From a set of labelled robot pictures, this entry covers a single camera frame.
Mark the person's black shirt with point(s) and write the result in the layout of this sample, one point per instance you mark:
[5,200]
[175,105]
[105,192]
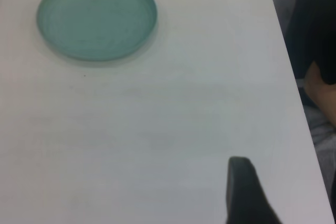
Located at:
[315,24]

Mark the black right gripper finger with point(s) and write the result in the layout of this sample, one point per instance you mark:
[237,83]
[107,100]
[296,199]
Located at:
[244,197]

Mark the green round plate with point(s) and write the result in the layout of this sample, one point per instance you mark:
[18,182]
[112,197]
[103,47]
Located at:
[97,16]

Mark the person's grey trousers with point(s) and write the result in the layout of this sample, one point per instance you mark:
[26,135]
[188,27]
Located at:
[326,155]

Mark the person's bare forearm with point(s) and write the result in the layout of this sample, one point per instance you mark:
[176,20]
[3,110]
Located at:
[323,98]

